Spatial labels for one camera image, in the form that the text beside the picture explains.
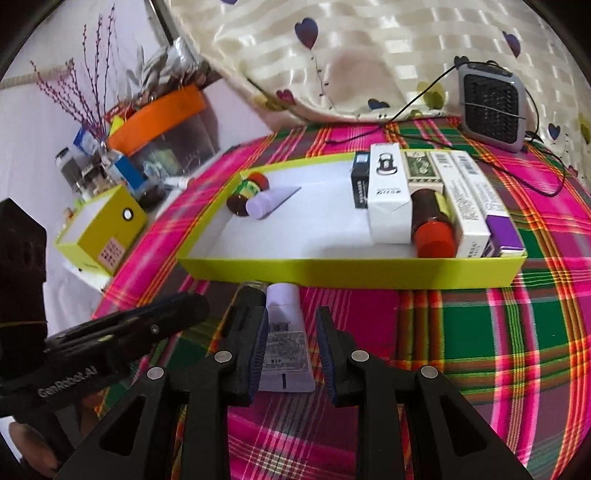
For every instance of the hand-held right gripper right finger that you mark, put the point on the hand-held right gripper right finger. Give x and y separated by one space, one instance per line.
325 355

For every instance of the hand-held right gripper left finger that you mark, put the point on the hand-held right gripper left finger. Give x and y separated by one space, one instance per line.
258 355

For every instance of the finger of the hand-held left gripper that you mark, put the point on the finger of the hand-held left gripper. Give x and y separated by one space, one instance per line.
175 314

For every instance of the white tube lavender cap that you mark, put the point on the white tube lavender cap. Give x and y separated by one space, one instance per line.
286 341

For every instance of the black slim item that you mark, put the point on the black slim item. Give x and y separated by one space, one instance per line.
249 295

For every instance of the lime green shallow box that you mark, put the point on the lime green shallow box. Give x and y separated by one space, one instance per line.
323 230

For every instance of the brown bottle green label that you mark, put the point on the brown bottle green label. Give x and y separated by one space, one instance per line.
244 194

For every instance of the lavender tube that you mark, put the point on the lavender tube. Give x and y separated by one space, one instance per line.
268 203

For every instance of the white box with car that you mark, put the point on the white box with car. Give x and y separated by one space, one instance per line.
388 207

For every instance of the brown bottle red cap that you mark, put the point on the brown bottle red cap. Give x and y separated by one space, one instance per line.
431 230

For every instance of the black box blue print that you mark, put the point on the black box blue print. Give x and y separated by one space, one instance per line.
360 184

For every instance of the long white box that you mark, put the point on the long white box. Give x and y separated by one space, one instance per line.
461 207

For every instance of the white box green print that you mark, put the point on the white box green print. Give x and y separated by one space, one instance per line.
420 168

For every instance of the white and purple box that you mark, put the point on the white and purple box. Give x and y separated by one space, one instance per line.
501 230

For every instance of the person's left hand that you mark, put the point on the person's left hand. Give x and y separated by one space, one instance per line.
32 445

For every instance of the lime green lidded box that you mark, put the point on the lime green lidded box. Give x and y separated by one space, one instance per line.
106 240

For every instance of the dark glass jar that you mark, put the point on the dark glass jar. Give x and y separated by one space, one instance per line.
68 170

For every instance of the dark red jar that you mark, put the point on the dark red jar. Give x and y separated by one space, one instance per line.
150 197

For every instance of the small white tube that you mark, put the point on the small white tube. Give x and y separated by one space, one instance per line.
178 182

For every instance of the small blue box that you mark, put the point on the small blue box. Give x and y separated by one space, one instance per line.
129 174

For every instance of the blue and white carton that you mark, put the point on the blue and white carton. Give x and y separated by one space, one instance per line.
85 142

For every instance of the purple dried flower branches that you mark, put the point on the purple dried flower branches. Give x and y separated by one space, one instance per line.
90 117

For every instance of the yellow card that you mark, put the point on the yellow card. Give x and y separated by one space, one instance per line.
116 124

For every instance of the clear bin orange lid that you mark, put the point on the clear bin orange lid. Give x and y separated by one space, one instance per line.
157 115

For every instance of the silver foil packets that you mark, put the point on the silver foil packets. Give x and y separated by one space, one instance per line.
171 60

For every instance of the small grey heater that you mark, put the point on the small grey heater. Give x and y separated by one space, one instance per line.
491 106

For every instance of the cream heart print cloth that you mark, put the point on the cream heart print cloth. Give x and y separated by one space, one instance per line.
392 46

